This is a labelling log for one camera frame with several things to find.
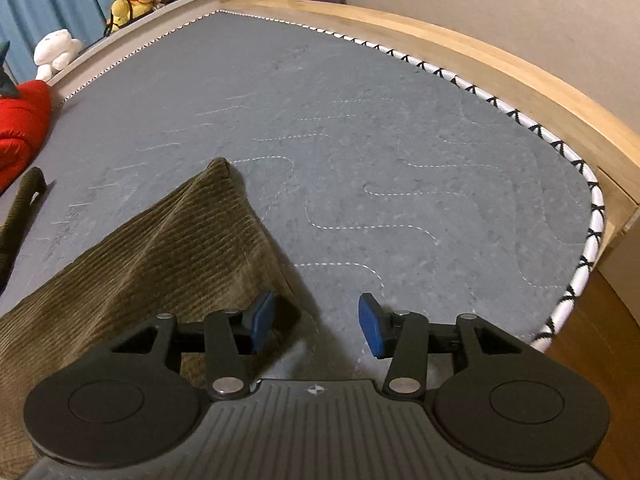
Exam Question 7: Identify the olive corduroy pants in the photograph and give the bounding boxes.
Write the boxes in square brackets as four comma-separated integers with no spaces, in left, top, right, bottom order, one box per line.
[0,157,321,463]

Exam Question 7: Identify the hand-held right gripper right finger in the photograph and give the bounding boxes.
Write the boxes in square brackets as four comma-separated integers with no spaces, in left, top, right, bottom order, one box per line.
[358,293,531,398]

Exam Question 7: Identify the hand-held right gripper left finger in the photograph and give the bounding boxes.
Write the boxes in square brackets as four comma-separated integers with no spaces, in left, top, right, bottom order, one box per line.
[111,291,277,401]

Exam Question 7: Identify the red cloth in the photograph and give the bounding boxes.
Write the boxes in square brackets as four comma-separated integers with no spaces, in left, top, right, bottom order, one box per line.
[0,80,54,194]

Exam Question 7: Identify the blue-grey shark plush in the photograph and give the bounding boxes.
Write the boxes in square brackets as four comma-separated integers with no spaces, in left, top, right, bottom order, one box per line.
[0,40,23,99]

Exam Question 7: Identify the white plush toy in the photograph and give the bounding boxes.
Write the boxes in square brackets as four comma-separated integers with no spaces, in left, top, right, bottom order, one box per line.
[33,27,84,82]

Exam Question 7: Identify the wooden bed frame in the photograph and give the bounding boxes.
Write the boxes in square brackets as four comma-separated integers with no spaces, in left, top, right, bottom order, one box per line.
[220,0,640,281]

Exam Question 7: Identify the grey headboard ledge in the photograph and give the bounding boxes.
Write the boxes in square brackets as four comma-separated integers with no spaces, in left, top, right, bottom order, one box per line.
[49,0,256,102]

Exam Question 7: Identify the grey quilted mattress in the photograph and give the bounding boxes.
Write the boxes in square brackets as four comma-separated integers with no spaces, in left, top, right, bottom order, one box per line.
[0,7,607,392]

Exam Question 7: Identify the dark corduroy cloth strip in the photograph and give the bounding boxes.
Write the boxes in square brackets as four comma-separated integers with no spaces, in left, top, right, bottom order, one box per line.
[0,167,47,293]

